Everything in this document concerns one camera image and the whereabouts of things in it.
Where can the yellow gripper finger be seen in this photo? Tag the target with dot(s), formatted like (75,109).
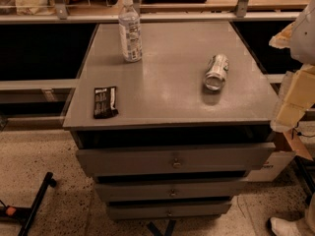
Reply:
(296,96)
(282,39)

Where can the green silver 7up can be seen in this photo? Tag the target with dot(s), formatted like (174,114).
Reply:
(216,73)

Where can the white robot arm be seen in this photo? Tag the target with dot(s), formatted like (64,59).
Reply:
(302,42)

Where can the cardboard box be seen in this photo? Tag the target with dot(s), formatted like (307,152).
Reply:
(288,147)

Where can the top grey drawer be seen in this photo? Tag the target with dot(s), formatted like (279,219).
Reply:
(124,161)

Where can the grey drawer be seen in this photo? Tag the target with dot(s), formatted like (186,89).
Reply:
(124,161)
(171,210)
(170,189)

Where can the middle grey drawer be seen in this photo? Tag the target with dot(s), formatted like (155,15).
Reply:
(170,189)

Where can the white shoe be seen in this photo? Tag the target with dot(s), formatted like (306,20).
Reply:
(282,227)

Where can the bottom grey drawer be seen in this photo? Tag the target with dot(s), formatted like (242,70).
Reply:
(171,210)

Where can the grey drawer cabinet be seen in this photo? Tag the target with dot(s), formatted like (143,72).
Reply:
(162,101)

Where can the clear plastic water bottle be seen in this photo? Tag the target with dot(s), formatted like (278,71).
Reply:
(130,32)

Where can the black snack bar wrapper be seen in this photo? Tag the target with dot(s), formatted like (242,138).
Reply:
(104,103)

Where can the black stand leg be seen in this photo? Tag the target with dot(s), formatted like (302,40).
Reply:
(24,216)

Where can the metal shelf frame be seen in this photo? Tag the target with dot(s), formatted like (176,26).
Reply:
(100,12)

